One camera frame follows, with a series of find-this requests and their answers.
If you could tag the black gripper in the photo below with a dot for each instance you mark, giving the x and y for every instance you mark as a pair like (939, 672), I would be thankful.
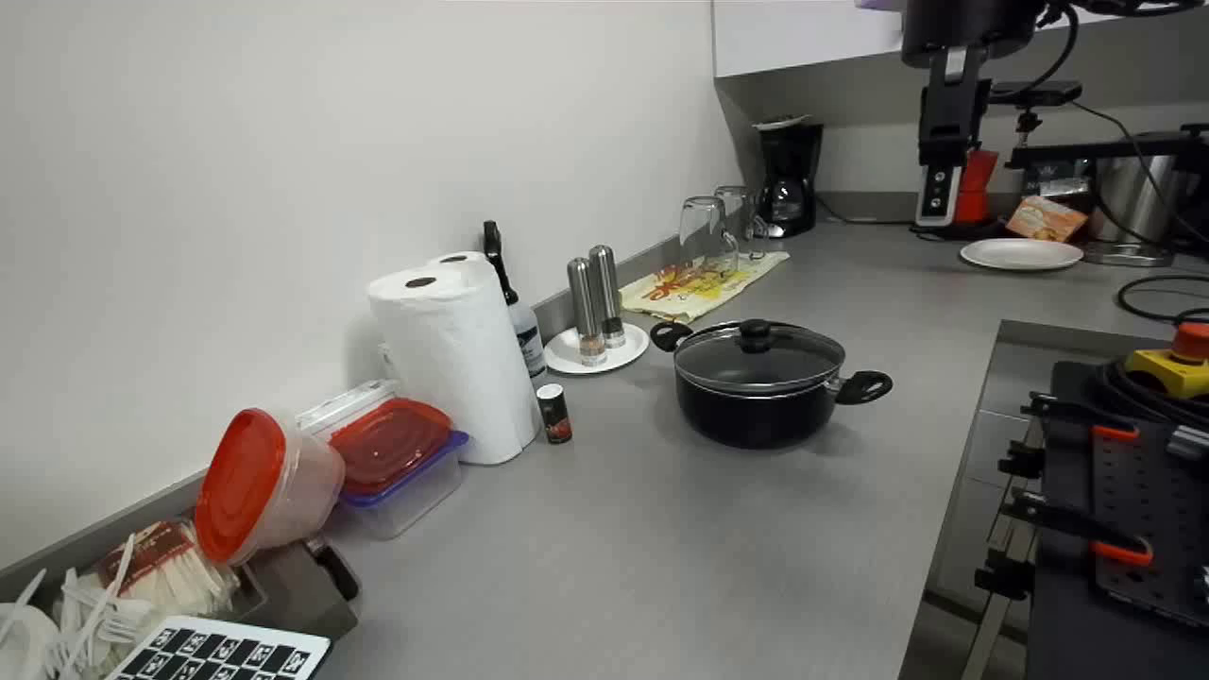
(952, 119)

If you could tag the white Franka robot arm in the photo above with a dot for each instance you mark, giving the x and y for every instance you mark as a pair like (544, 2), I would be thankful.
(970, 26)

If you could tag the red moka pot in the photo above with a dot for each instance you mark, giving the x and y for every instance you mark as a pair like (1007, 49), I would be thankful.
(978, 190)

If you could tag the clear drinking glass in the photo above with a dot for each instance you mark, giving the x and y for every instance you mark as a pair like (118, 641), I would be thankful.
(737, 214)
(699, 219)

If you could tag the black cooking pot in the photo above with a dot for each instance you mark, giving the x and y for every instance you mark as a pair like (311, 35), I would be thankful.
(756, 422)

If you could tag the white dinner plate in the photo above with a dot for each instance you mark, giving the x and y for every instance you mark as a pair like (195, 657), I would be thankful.
(1020, 255)

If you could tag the orange snack packet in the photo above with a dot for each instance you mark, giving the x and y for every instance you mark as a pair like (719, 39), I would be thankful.
(1043, 219)

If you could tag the black coffee maker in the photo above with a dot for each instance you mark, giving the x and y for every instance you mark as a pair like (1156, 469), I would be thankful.
(788, 174)

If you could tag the stainless steel kettle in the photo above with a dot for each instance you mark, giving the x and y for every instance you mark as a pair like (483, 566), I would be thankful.
(1135, 200)

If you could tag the printed cream kitchen towel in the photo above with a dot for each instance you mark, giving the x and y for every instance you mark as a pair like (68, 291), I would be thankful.
(703, 283)

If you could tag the yellow emergency stop button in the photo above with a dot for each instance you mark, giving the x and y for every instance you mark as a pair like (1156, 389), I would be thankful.
(1171, 367)

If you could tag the stainless steel shaker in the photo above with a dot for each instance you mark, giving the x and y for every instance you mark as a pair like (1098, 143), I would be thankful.
(584, 306)
(609, 289)

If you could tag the small white saucer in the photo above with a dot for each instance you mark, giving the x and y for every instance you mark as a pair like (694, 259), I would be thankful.
(603, 357)

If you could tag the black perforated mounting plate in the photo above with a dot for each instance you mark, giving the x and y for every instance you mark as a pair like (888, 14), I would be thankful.
(1171, 505)

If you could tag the spray bottle with black nozzle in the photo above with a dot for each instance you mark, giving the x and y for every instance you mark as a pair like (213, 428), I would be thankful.
(519, 321)

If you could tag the small dark spice jar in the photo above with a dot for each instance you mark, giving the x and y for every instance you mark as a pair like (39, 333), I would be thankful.
(551, 418)

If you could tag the white paper towel roll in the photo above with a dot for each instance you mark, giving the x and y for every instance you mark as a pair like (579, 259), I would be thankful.
(461, 259)
(453, 364)

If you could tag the flat red-lidded plastic container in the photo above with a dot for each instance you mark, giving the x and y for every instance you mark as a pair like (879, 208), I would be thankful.
(390, 446)

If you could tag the tall red-lidded plastic container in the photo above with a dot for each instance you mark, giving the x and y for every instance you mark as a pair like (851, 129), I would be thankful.
(249, 485)

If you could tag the brown-topped box of utensils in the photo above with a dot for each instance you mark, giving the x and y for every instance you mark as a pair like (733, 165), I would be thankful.
(165, 566)

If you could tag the white plastic cutlery bundle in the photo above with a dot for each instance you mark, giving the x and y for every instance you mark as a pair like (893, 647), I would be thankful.
(52, 627)

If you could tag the black camera on stand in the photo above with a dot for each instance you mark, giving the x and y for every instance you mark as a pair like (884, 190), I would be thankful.
(1033, 92)

